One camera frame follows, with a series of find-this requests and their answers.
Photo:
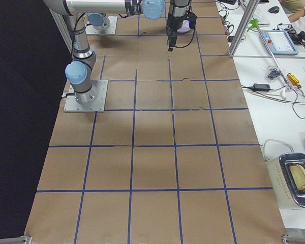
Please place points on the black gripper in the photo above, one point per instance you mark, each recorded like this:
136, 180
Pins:
172, 25

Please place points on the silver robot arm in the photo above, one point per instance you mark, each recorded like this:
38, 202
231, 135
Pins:
84, 18
100, 21

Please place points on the lilac plate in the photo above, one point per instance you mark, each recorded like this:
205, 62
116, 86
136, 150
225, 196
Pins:
186, 27

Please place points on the green clip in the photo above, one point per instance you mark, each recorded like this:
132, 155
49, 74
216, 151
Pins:
254, 24

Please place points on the black power adapter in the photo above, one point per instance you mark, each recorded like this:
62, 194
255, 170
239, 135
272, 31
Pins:
261, 87

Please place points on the blue teach pendant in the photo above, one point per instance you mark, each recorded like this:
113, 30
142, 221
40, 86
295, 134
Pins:
279, 42

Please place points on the brown paper table cover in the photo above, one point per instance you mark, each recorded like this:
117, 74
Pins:
174, 158

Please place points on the black computer mouse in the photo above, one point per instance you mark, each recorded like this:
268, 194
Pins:
274, 10

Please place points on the long metal rod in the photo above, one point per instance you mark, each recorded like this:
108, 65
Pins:
272, 53

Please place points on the yellow tool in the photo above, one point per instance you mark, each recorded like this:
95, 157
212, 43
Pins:
293, 80

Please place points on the cream toaster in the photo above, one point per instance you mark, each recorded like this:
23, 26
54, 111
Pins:
287, 194

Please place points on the toast slice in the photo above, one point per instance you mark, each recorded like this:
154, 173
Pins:
298, 174

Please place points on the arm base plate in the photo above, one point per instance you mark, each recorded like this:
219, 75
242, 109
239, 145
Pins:
92, 101
90, 31

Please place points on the aluminium frame post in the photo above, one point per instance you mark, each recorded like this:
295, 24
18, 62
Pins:
246, 18

